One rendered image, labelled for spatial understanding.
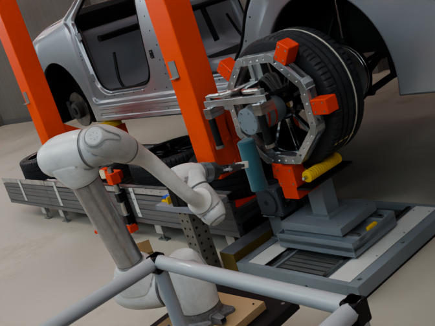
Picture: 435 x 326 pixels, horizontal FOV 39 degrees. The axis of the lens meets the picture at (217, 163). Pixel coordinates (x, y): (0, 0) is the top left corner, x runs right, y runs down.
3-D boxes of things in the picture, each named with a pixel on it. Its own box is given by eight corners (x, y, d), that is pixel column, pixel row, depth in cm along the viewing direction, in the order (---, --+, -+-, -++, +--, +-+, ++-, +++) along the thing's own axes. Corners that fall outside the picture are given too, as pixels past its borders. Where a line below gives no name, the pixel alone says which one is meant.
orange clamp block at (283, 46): (295, 61, 273) (300, 43, 267) (284, 66, 268) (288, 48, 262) (283, 54, 276) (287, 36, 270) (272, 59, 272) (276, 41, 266)
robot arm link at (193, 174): (186, 173, 256) (202, 196, 251) (157, 178, 245) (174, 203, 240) (197, 155, 250) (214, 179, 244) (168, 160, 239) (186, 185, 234)
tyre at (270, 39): (269, 6, 304) (254, 116, 344) (236, 17, 290) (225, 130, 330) (380, 56, 268) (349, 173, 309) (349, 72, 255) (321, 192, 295)
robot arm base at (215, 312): (206, 339, 212) (201, 325, 211) (171, 324, 230) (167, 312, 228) (243, 312, 222) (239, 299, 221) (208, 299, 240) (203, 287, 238)
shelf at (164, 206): (228, 201, 317) (226, 196, 316) (204, 215, 307) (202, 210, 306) (179, 197, 350) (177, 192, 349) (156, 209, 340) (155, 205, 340)
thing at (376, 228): (397, 226, 308) (393, 208, 306) (356, 260, 287) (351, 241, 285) (321, 218, 347) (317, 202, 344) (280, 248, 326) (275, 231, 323)
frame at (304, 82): (335, 159, 277) (304, 43, 264) (326, 165, 273) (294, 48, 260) (254, 159, 319) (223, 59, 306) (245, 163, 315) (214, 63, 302)
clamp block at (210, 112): (226, 112, 290) (223, 101, 289) (211, 119, 285) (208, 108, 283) (219, 113, 294) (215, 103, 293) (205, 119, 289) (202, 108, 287)
